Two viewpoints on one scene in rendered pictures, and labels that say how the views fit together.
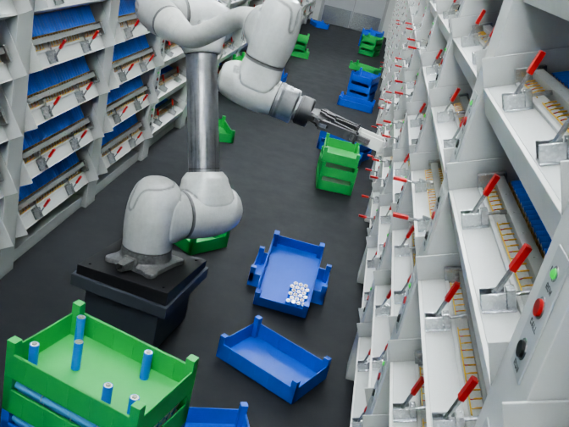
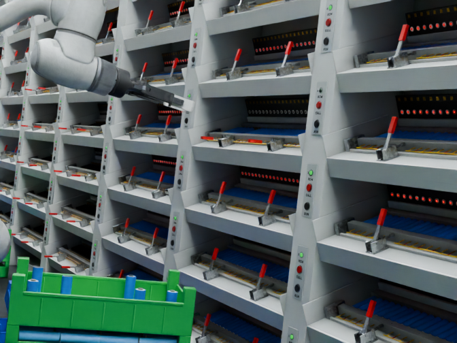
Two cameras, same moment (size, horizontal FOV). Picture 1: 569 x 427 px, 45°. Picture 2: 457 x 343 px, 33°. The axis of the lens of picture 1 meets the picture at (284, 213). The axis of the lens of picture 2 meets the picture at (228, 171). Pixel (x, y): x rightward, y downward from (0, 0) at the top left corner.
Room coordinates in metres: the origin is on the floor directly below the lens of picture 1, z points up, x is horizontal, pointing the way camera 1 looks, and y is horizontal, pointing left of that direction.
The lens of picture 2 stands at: (-0.16, 0.82, 0.70)
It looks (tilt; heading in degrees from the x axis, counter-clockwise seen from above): 1 degrees down; 328
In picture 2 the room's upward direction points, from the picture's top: 7 degrees clockwise
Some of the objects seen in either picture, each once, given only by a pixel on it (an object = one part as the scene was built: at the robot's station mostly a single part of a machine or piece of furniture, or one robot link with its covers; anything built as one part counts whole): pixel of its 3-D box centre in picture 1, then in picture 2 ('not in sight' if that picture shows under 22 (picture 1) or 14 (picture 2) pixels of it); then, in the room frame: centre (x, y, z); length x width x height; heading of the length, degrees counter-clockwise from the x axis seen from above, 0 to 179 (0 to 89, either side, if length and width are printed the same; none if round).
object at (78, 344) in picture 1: (77, 355); (65, 294); (1.11, 0.33, 0.44); 0.02 x 0.02 x 0.06
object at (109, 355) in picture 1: (103, 365); (100, 295); (1.10, 0.27, 0.44); 0.30 x 0.20 x 0.08; 71
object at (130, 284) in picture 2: (146, 364); (129, 292); (1.14, 0.20, 0.44); 0.02 x 0.02 x 0.06
